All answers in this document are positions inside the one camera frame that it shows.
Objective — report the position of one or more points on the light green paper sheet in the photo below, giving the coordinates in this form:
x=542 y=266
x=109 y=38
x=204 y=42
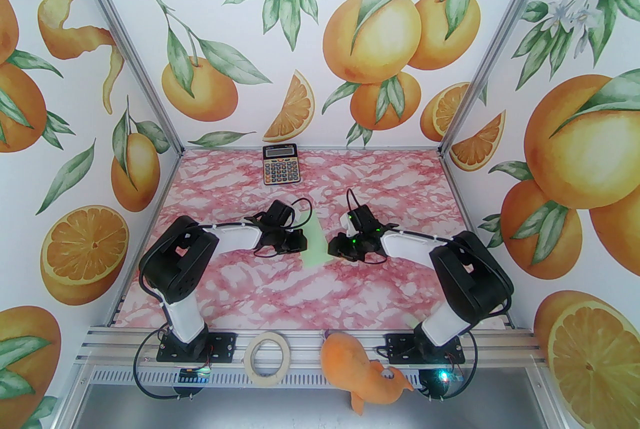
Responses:
x=316 y=249

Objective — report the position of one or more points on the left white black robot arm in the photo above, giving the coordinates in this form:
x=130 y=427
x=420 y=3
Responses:
x=175 y=267

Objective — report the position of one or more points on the aluminium frame rail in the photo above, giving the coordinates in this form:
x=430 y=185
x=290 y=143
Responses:
x=500 y=342

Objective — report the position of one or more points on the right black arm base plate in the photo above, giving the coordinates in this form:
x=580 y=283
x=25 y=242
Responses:
x=400 y=349

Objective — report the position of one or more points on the beige masking tape roll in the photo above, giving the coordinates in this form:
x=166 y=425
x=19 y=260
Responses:
x=251 y=369

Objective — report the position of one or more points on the small green circuit board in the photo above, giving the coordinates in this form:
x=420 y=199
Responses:
x=195 y=374
x=447 y=377

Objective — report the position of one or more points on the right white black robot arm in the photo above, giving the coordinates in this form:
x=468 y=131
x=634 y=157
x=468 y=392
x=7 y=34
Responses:
x=470 y=282

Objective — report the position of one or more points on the black orange calculator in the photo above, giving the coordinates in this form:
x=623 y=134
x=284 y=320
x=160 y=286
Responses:
x=280 y=165

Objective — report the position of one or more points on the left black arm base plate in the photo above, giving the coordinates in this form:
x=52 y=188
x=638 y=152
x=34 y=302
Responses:
x=222 y=347

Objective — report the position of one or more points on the aluminium frame post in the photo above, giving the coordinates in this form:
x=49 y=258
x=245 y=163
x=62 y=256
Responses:
x=127 y=44
x=500 y=42

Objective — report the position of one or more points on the orange plush toy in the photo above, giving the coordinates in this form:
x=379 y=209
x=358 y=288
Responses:
x=355 y=367

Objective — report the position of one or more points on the grey metal tray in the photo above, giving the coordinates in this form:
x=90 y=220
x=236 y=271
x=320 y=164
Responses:
x=250 y=409

